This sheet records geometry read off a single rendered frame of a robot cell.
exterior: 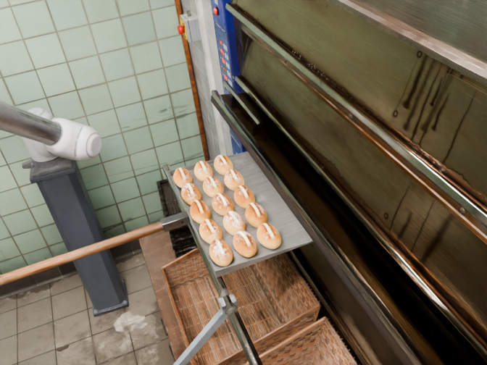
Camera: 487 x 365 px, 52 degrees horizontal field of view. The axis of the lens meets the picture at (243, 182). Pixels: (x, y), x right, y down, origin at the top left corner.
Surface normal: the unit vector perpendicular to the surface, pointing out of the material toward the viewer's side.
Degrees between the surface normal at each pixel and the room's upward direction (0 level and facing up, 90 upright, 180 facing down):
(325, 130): 70
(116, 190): 90
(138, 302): 0
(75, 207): 90
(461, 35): 90
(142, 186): 90
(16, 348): 0
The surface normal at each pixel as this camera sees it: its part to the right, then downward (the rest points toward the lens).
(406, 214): -0.91, 0.01
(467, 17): -0.93, 0.30
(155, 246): -0.11, -0.79
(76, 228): 0.29, 0.56
